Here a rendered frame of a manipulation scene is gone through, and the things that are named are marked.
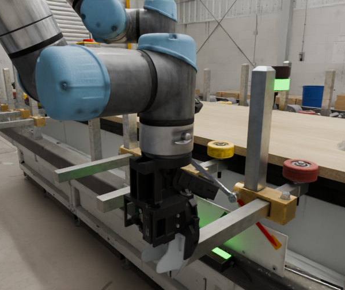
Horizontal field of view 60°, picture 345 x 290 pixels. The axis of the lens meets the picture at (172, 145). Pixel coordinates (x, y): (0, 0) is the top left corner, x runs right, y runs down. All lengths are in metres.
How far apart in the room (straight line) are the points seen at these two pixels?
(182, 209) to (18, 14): 0.31
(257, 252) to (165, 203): 0.38
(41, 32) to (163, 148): 0.21
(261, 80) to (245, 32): 8.64
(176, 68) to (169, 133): 0.08
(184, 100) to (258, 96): 0.30
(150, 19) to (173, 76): 0.36
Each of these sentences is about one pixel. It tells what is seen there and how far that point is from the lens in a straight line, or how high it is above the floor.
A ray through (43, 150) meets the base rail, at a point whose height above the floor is 0.68.
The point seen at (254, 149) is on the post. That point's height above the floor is 0.97.
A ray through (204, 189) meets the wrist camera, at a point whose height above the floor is 0.96.
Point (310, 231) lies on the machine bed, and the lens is 0.93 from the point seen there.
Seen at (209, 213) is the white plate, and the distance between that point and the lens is 0.80.
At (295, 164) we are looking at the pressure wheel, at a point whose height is 0.90.
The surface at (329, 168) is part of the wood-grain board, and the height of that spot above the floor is 0.90.
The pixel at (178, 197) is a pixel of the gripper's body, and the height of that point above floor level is 0.96.
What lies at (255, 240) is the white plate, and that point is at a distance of 0.73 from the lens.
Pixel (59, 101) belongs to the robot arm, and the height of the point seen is 1.11.
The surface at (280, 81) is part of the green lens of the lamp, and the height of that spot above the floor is 1.11.
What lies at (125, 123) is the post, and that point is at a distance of 1.02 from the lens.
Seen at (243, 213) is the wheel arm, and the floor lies 0.86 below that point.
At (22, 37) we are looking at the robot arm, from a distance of 0.42.
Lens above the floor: 1.15
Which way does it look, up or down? 15 degrees down
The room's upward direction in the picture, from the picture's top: straight up
